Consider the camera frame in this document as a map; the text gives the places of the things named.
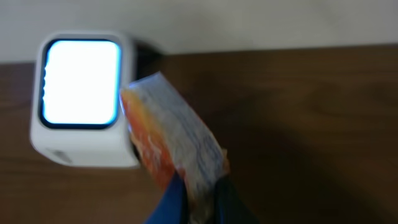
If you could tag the white barcode scanner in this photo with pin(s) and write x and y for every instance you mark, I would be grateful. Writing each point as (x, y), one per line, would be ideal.
(77, 117)

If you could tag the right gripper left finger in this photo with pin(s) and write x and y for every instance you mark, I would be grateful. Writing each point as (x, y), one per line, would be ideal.
(173, 206)

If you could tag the small orange snack pack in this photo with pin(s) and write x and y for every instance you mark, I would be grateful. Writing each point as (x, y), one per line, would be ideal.
(172, 139)

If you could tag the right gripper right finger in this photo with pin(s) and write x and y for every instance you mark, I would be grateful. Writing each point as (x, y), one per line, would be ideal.
(229, 208)

